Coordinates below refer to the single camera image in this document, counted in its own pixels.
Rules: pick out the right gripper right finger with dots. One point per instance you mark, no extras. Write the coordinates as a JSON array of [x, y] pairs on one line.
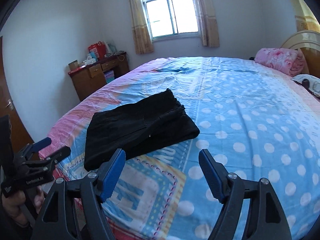
[[265, 219]]

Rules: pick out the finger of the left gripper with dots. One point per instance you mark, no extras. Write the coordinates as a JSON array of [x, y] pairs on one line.
[[36, 147], [58, 156]]

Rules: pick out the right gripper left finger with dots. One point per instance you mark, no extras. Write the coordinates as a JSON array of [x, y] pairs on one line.
[[58, 220]]

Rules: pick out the black pants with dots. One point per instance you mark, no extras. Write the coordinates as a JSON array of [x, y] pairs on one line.
[[138, 128]]

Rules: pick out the left hand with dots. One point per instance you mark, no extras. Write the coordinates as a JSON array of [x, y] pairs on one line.
[[12, 205]]

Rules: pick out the brown wooden desk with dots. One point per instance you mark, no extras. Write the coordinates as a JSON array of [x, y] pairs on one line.
[[88, 79]]

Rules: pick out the cardboard box on desk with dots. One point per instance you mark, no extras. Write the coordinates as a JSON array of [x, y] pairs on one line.
[[73, 65]]

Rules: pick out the blue pink bed sheet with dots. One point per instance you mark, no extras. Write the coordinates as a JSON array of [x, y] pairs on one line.
[[254, 120]]

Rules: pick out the red gift bag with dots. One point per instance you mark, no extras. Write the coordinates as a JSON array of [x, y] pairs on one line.
[[99, 49]]

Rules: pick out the white patterned pillow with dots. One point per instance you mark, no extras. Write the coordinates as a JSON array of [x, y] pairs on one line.
[[309, 82]]

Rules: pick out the left yellow curtain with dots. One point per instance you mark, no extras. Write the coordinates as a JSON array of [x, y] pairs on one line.
[[140, 32]]

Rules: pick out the yellow curtain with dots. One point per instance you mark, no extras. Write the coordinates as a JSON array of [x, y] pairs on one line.
[[140, 32], [207, 23]]

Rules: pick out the cream wooden headboard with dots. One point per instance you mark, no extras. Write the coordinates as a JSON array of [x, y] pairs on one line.
[[308, 42]]

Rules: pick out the side window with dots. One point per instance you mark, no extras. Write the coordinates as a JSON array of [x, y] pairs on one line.
[[171, 18]]

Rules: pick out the right yellow curtain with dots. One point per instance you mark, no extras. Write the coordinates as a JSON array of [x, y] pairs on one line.
[[207, 23]]

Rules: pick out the headboard window curtain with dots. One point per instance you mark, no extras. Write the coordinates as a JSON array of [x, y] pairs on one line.
[[304, 17]]

